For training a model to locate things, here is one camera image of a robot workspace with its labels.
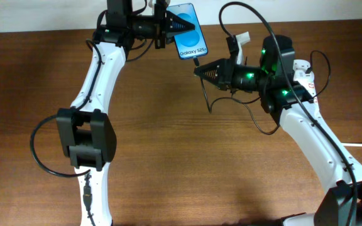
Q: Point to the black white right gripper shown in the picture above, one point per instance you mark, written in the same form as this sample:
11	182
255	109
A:
224	81

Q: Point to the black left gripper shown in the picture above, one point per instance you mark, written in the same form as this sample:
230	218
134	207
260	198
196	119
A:
167	19

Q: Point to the blue smartphone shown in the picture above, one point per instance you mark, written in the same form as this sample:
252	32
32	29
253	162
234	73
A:
192	43

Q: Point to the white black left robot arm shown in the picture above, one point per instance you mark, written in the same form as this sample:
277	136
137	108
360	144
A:
87	137

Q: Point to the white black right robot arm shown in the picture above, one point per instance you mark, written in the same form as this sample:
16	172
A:
287	92

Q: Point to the black charger plug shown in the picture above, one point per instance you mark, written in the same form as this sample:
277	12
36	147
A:
309	70

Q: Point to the white power strip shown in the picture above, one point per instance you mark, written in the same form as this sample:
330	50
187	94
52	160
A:
303	77

